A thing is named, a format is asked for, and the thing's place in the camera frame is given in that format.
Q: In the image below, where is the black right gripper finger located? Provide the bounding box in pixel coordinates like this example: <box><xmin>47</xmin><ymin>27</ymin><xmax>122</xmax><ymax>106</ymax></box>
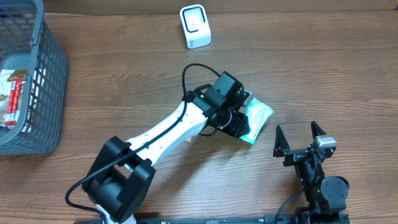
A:
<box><xmin>311</xmin><ymin>121</ymin><xmax>326</xmax><ymax>138</ymax></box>
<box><xmin>274</xmin><ymin>125</ymin><xmax>290</xmax><ymax>151</ymax></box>

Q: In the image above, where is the teal white snack packet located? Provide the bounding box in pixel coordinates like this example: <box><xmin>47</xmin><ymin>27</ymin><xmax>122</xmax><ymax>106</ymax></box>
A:
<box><xmin>240</xmin><ymin>98</ymin><xmax>274</xmax><ymax>145</ymax></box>

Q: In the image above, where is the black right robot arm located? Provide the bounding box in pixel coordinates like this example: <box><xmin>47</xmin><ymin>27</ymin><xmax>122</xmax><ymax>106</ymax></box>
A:
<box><xmin>273</xmin><ymin>121</ymin><xmax>350</xmax><ymax>223</ymax></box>

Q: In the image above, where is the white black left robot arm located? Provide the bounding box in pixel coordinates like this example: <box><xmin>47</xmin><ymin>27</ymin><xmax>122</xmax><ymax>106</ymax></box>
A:
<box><xmin>82</xmin><ymin>72</ymin><xmax>253</xmax><ymax>223</ymax></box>

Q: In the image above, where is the white barcode scanner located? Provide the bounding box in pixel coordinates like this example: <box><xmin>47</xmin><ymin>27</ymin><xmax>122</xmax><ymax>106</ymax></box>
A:
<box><xmin>179</xmin><ymin>4</ymin><xmax>211</xmax><ymax>49</ymax></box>

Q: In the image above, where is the red white snack packet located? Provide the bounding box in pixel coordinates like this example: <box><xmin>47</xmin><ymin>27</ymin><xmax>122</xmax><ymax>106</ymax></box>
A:
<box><xmin>5</xmin><ymin>78</ymin><xmax>22</xmax><ymax>126</ymax></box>

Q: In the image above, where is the grey plastic mesh basket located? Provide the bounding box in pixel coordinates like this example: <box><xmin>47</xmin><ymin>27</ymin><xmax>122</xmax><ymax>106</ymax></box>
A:
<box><xmin>1</xmin><ymin>0</ymin><xmax>68</xmax><ymax>155</ymax></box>

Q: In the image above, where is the white brown snack bag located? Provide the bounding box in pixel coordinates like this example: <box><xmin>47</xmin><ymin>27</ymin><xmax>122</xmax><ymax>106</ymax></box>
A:
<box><xmin>1</xmin><ymin>70</ymin><xmax>27</xmax><ymax>129</ymax></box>

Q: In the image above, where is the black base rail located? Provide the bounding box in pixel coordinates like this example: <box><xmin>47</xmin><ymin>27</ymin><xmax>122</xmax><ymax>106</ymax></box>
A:
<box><xmin>75</xmin><ymin>215</ymin><xmax>351</xmax><ymax>224</ymax></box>

